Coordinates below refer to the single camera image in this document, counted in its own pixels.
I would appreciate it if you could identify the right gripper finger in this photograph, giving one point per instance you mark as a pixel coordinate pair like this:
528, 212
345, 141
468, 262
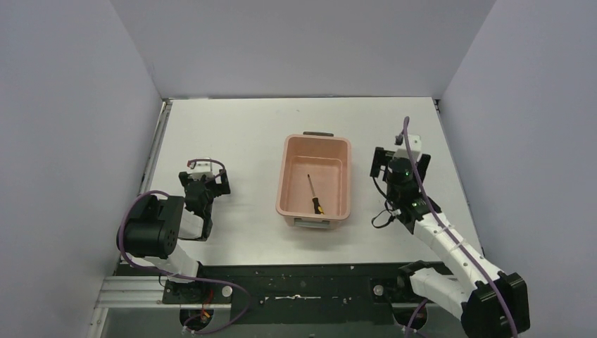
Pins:
381, 159
422, 166

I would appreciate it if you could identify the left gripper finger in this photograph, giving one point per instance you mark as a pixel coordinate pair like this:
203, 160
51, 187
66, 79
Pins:
184, 178
222, 185

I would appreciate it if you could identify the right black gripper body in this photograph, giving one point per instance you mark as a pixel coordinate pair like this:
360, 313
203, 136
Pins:
379, 160

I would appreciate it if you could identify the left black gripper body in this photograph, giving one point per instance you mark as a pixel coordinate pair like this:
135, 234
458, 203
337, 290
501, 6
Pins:
217, 187

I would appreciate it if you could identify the black yellow screwdriver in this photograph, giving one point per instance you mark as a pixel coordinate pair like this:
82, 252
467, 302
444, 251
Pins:
316, 203

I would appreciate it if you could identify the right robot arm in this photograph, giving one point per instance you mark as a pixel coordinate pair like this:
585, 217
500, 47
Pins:
487, 301

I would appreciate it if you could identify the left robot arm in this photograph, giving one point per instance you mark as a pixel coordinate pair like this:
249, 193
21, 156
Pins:
157, 221

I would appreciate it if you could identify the pink plastic bin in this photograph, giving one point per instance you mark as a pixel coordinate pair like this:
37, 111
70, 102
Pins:
328, 161

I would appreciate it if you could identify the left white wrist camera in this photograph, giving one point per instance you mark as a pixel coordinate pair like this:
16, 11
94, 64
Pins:
200, 168

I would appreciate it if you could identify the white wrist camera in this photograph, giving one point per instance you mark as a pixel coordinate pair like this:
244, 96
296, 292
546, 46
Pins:
415, 144
200, 168

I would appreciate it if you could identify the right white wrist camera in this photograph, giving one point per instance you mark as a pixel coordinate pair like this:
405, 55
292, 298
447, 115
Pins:
415, 144

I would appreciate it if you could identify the left side aluminium rail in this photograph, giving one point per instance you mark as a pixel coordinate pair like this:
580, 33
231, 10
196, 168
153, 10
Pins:
157, 140

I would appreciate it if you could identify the aluminium rail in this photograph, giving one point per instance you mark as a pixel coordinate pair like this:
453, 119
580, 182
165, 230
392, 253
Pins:
157, 140
153, 291

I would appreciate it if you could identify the aluminium front rail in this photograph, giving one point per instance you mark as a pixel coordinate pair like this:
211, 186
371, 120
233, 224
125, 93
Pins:
153, 291

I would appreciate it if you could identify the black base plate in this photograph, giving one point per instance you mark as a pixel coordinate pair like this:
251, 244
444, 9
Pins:
392, 301

